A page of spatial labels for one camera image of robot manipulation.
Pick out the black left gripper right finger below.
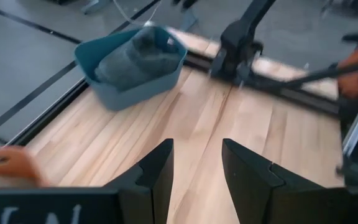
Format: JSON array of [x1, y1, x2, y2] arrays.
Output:
[[222, 138, 324, 224]]

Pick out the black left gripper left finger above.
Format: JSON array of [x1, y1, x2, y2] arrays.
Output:
[[103, 138, 175, 224]]

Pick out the dark green cap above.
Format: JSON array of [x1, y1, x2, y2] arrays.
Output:
[[94, 43, 182, 93]]

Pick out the teal plastic bin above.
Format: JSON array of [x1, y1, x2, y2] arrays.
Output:
[[74, 25, 188, 112]]

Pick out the orange plastic bin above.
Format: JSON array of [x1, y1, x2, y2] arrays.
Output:
[[0, 145, 45, 191]]

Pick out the orange black object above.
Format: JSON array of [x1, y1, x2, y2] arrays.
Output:
[[336, 32, 358, 101]]

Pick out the black table frame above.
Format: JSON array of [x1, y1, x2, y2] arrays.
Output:
[[0, 51, 358, 147]]

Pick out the long white floor cable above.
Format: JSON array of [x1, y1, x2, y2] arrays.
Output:
[[112, 0, 163, 28]]

